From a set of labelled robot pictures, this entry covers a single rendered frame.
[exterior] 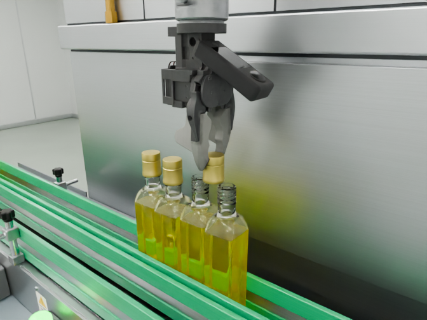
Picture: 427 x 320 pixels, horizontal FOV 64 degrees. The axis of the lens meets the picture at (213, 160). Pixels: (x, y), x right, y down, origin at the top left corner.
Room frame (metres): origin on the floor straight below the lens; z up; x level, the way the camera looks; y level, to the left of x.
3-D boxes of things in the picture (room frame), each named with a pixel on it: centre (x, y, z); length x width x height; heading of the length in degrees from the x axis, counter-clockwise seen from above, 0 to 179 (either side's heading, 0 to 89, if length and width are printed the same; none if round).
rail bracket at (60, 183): (0.93, 0.44, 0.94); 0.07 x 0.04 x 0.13; 142
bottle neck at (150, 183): (0.59, 0.11, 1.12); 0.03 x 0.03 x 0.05
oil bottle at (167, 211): (0.56, 0.07, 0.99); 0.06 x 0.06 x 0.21; 52
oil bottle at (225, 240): (0.48, -0.02, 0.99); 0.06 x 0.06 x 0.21; 52
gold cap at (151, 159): (0.59, 0.11, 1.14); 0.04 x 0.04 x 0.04
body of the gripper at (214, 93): (0.52, 0.02, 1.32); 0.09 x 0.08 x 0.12; 52
